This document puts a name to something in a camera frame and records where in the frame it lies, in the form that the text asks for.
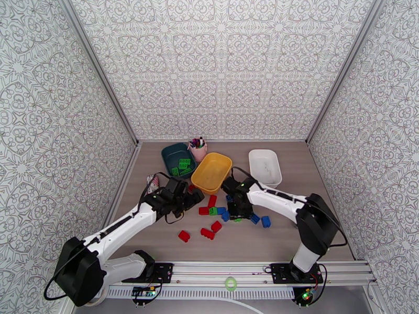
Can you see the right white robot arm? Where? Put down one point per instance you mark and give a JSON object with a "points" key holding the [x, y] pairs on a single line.
{"points": [[278, 200]]}

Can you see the yellow plastic container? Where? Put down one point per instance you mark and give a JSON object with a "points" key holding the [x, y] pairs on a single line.
{"points": [[212, 172]]}

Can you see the red white snack packet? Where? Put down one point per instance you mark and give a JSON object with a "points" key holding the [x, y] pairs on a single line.
{"points": [[153, 182]]}

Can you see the pink cup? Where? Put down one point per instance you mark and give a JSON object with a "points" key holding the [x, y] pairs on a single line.
{"points": [[198, 154]]}

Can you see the white plastic container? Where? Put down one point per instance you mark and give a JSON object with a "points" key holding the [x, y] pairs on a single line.
{"points": [[266, 164]]}

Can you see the teal plastic container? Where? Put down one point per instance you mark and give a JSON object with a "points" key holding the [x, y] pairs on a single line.
{"points": [[170, 156]]}

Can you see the purple marker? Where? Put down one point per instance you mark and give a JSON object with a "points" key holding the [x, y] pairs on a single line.
{"points": [[193, 143]]}

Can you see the black marker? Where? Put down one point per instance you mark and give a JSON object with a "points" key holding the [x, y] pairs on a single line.
{"points": [[201, 140]]}

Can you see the green tape roll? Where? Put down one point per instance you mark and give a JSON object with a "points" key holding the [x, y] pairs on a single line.
{"points": [[226, 283]]}

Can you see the small circuit board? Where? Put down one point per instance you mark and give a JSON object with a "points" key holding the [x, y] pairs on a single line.
{"points": [[144, 293], [307, 296]]}

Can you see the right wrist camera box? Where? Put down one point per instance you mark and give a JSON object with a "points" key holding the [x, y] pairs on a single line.
{"points": [[230, 185]]}

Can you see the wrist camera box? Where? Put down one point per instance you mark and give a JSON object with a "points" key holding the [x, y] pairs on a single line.
{"points": [[230, 185], [176, 185]]}

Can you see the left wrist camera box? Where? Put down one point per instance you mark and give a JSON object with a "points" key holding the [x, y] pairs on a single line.
{"points": [[176, 185]]}

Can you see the aluminium side floor rail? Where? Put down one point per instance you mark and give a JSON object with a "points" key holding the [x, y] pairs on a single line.
{"points": [[128, 172]]}

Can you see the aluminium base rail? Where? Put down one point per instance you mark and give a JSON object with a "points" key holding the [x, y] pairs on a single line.
{"points": [[212, 269]]}

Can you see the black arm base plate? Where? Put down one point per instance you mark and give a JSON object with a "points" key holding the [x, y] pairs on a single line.
{"points": [[163, 272], [278, 274]]}

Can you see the aluminium frame post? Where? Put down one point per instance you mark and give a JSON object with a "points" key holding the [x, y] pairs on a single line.
{"points": [[99, 71], [341, 71]]}

